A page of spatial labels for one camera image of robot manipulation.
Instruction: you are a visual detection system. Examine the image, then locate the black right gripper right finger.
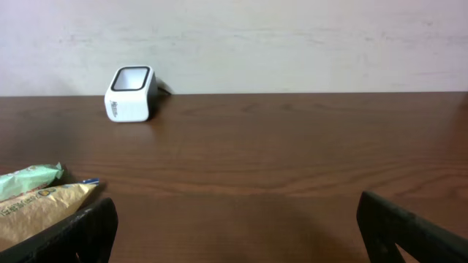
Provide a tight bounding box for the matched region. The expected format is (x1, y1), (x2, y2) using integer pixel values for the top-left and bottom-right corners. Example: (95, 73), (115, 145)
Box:
(356, 191), (467, 263)

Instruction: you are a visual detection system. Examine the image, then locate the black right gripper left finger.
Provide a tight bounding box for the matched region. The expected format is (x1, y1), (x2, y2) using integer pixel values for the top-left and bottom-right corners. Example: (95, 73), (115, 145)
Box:
(1, 198), (118, 263)

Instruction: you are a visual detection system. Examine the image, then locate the yellow snack bag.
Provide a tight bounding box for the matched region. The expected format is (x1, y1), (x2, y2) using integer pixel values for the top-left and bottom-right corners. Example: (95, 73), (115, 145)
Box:
(1, 179), (99, 251)

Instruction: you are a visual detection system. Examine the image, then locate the teal wet wipes pack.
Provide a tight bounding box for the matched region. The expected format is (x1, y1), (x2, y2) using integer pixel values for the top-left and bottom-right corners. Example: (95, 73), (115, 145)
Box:
(1, 163), (64, 202)

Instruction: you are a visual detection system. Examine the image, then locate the white barcode scanner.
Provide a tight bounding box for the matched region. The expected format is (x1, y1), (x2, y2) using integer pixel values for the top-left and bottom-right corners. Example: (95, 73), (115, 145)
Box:
(104, 65), (158, 123)

